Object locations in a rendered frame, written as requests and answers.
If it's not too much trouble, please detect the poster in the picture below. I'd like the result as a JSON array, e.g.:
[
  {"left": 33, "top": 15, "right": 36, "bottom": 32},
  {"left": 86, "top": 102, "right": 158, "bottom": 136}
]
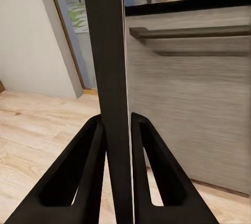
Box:
[{"left": 85, "top": 0, "right": 134, "bottom": 224}]

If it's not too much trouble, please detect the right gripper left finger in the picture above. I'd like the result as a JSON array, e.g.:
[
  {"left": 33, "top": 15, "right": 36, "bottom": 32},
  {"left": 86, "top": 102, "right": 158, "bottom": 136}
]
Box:
[{"left": 4, "top": 113, "right": 106, "bottom": 224}]

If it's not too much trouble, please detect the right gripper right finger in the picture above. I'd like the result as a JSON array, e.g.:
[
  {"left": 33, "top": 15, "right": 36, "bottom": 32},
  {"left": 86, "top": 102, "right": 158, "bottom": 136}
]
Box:
[{"left": 131, "top": 112, "right": 219, "bottom": 224}]

